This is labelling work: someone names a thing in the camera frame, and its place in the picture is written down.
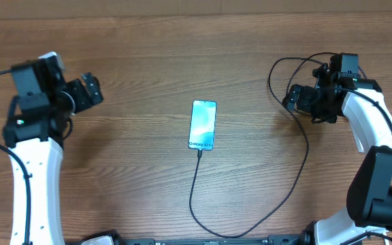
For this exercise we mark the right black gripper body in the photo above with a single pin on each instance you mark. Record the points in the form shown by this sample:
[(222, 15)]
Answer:
[(314, 104)]

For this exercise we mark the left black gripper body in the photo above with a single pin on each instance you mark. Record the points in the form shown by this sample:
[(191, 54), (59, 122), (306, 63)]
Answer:
[(81, 96)]

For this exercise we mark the blue Samsung Galaxy smartphone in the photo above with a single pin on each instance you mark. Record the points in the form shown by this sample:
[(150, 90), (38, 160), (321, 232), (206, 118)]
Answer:
[(202, 125)]

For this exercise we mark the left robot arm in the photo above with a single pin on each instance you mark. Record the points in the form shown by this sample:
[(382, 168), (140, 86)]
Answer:
[(37, 125)]

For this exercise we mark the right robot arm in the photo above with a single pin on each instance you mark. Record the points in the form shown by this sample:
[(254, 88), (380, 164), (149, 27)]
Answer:
[(343, 90)]

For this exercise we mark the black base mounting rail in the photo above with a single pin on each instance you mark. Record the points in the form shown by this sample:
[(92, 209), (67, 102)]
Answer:
[(112, 237)]

